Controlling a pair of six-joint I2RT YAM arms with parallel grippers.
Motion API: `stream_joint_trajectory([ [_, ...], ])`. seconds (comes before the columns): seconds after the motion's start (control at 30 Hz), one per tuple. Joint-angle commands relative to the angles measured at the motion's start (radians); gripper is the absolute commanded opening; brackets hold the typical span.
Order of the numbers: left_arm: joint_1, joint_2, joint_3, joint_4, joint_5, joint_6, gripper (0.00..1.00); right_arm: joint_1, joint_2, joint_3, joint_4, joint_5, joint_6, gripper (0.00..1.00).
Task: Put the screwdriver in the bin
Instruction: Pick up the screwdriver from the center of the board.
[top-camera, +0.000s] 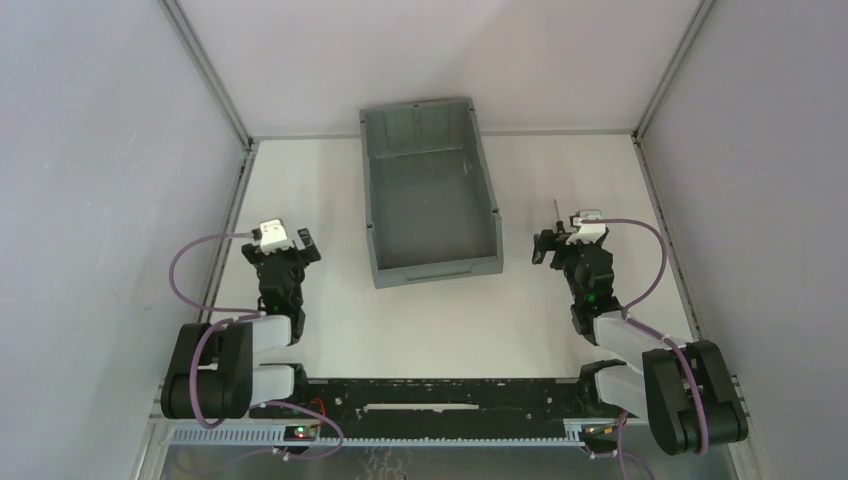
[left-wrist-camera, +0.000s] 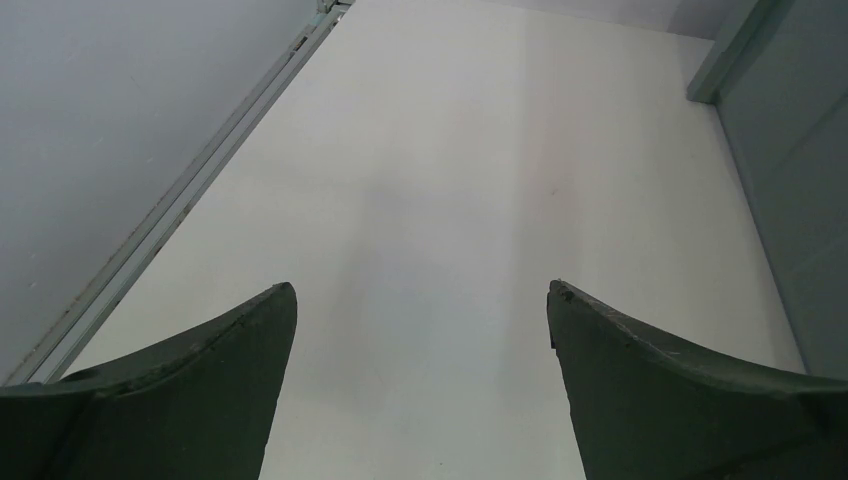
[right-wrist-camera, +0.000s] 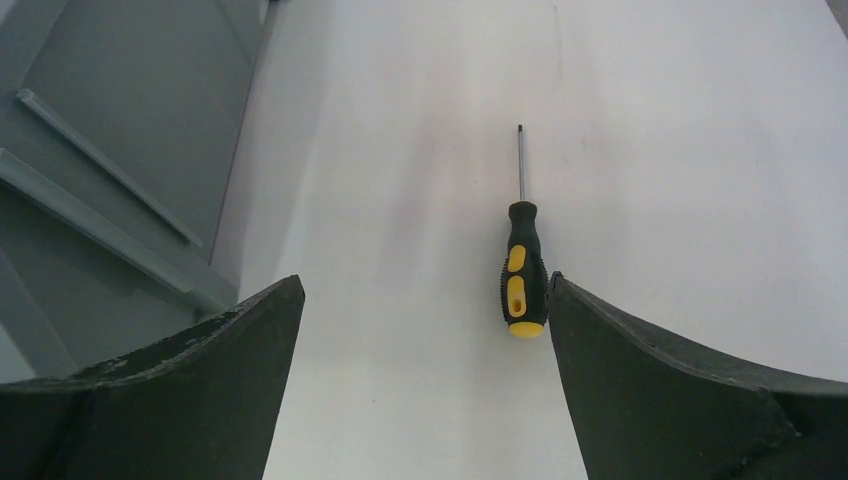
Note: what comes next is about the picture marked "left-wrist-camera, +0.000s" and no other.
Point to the grey plastic storage bin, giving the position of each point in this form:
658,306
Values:
777,76

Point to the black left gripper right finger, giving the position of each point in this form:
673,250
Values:
647,404

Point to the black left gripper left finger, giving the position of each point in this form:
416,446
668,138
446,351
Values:
197,405

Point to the aluminium enclosure frame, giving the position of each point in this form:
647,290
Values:
109,109

